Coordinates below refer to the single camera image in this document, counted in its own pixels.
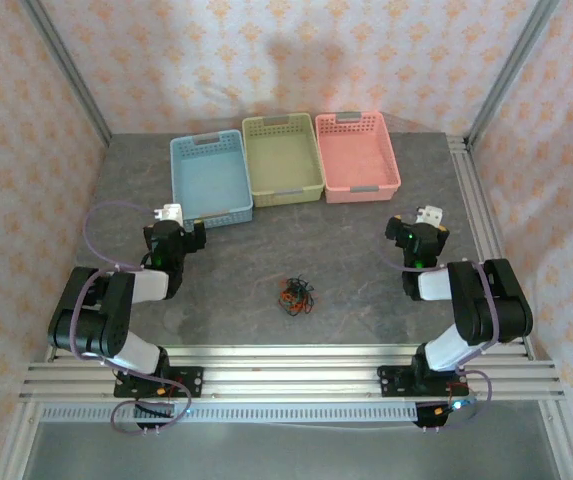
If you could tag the aluminium mounting rail beam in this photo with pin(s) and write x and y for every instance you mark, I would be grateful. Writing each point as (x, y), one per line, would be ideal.
(291, 375)

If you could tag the pink perforated plastic basket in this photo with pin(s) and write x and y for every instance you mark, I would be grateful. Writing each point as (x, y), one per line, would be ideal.
(356, 155)

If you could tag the aluminium frame post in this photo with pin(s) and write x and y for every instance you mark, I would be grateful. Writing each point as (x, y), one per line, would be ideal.
(68, 70)
(510, 70)

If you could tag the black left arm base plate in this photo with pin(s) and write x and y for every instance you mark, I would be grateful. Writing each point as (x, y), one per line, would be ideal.
(192, 380)

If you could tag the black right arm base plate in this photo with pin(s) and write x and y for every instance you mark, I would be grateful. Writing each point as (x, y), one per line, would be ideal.
(391, 380)

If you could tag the blue perforated plastic basket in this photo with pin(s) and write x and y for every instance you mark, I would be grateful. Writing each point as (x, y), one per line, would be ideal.
(211, 175)

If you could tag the aluminium side rail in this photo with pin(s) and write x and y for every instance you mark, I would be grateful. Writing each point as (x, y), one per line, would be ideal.
(471, 200)

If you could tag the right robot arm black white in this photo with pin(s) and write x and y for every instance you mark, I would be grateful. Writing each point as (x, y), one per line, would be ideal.
(486, 305)

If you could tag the rubber band pile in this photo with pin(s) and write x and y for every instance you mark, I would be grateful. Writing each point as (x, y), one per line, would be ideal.
(296, 285)
(286, 298)

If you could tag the yellow-green perforated plastic basket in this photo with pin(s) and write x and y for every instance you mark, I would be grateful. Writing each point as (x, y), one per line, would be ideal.
(283, 160)

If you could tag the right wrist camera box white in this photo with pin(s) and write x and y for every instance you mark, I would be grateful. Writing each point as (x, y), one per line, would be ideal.
(430, 215)

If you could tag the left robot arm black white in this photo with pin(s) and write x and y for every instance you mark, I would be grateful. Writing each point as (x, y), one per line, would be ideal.
(101, 320)

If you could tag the aluminium frame leg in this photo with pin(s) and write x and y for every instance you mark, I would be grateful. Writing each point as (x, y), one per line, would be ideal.
(563, 440)
(16, 440)

